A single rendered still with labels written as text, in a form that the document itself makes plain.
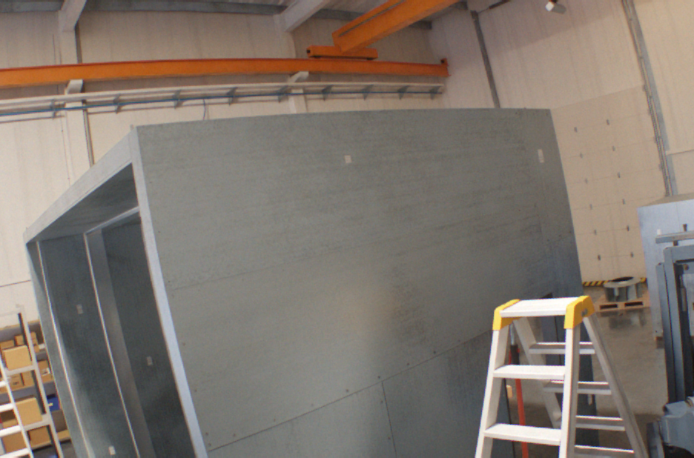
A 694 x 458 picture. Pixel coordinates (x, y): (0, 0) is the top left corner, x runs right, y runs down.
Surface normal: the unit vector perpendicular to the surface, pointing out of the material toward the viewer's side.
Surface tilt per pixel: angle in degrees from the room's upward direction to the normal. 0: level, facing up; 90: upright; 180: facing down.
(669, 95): 90
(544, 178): 90
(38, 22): 90
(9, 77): 90
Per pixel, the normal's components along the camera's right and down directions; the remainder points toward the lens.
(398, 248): 0.62, -0.11
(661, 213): -0.76, 0.16
